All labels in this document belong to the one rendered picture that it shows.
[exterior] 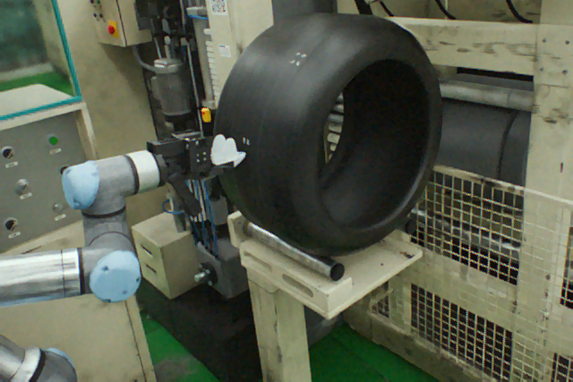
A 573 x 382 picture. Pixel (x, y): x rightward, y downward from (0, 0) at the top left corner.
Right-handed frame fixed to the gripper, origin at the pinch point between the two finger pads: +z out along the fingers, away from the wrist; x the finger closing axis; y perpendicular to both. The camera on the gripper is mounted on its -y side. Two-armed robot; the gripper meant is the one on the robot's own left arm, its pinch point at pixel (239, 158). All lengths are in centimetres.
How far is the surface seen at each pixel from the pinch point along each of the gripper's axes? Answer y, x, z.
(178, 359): -120, 91, 29
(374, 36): 23.9, -11.3, 28.1
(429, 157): -7, -12, 50
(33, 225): -32, 68, -25
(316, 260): -29.1, -4.4, 18.6
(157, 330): -120, 116, 31
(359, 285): -39, -8, 30
